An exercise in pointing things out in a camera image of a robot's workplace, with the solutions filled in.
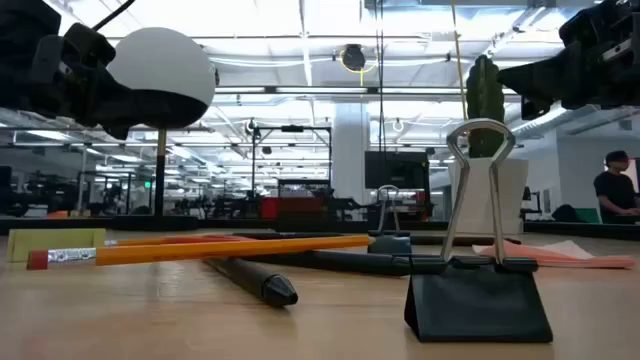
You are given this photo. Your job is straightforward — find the white globe table lamp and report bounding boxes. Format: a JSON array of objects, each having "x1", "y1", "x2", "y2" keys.
[{"x1": 107, "y1": 27, "x2": 217, "y2": 232}]

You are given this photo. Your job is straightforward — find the orange wooden pencil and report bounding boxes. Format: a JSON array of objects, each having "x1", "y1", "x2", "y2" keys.
[
  {"x1": 27, "y1": 234, "x2": 376, "y2": 272},
  {"x1": 103, "y1": 233, "x2": 209, "y2": 248}
]

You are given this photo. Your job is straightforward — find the black ceiling cord reel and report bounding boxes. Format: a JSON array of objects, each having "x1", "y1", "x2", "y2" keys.
[{"x1": 339, "y1": 43, "x2": 380, "y2": 75}]

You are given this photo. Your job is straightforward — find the black capped marker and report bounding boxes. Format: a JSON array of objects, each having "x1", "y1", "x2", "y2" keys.
[{"x1": 203, "y1": 256, "x2": 300, "y2": 308}]

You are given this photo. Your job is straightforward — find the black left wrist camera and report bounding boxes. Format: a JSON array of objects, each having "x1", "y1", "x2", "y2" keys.
[{"x1": 63, "y1": 22, "x2": 117, "y2": 69}]

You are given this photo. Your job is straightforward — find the large black binder clip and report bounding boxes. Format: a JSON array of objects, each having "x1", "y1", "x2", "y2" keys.
[{"x1": 403, "y1": 118, "x2": 554, "y2": 344}]

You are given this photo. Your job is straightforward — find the black background rig frame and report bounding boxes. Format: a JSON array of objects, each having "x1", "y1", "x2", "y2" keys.
[{"x1": 251, "y1": 124, "x2": 333, "y2": 201}]

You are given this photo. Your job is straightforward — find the small black binder clip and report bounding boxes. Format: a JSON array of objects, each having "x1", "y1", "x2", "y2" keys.
[{"x1": 368, "y1": 184, "x2": 413, "y2": 255}]

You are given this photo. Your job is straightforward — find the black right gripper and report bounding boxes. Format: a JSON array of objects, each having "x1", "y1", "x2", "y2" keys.
[{"x1": 497, "y1": 0, "x2": 640, "y2": 122}]

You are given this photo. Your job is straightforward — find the black bag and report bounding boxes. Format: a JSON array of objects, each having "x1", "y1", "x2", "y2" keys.
[{"x1": 552, "y1": 203, "x2": 584, "y2": 223}]

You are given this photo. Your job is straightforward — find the black aluminium table frame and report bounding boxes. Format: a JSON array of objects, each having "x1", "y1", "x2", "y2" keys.
[{"x1": 0, "y1": 214, "x2": 640, "y2": 242}]

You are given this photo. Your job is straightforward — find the person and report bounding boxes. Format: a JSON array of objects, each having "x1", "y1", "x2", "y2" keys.
[{"x1": 593, "y1": 149, "x2": 640, "y2": 225}]

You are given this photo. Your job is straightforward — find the yellow-green sticky note pad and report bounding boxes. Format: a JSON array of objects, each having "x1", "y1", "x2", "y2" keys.
[{"x1": 6, "y1": 228, "x2": 107, "y2": 264}]

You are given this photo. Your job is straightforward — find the black hanging power cable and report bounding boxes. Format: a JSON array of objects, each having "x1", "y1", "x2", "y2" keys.
[{"x1": 373, "y1": 0, "x2": 386, "y2": 154}]

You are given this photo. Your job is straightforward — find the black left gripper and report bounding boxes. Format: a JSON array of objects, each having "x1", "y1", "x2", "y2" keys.
[{"x1": 0, "y1": 0, "x2": 132, "y2": 142}]

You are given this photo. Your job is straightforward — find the yellow hanging cable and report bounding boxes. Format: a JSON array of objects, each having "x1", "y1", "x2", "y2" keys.
[{"x1": 451, "y1": 0, "x2": 469, "y2": 121}]

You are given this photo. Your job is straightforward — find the white hexagonal plant pot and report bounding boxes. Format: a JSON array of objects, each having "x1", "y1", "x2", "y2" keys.
[{"x1": 448, "y1": 157, "x2": 530, "y2": 235}]

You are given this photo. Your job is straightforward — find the black camera cable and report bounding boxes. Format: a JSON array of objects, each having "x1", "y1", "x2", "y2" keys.
[{"x1": 92, "y1": 0, "x2": 137, "y2": 31}]

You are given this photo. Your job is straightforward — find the red cabinet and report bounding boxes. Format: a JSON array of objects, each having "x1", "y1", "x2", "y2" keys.
[{"x1": 259, "y1": 196, "x2": 326, "y2": 220}]

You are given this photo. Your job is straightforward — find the white building column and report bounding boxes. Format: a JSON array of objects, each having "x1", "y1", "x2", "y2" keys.
[{"x1": 332, "y1": 102, "x2": 371, "y2": 201}]

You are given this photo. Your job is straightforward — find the pink sticky note pad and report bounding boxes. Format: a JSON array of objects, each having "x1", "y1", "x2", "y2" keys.
[{"x1": 472, "y1": 239, "x2": 637, "y2": 270}]

